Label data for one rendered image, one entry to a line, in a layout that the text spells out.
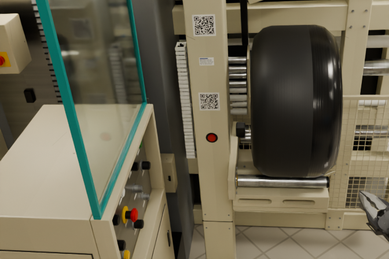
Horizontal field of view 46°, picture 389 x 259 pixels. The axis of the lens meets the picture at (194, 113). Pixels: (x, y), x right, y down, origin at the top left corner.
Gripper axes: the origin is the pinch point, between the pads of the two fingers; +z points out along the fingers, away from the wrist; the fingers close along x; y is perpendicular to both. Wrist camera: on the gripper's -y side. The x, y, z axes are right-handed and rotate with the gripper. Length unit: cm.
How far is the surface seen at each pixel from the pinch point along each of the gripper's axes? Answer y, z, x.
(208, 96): 5, 59, -17
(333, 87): -17.2, 32.4, 9.4
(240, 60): 34, 69, 12
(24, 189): -24, 64, -81
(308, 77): -17.1, 39.9, 5.7
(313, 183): 18.4, 11.5, -4.7
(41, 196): -27, 58, -78
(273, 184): 21.2, 20.6, -15.8
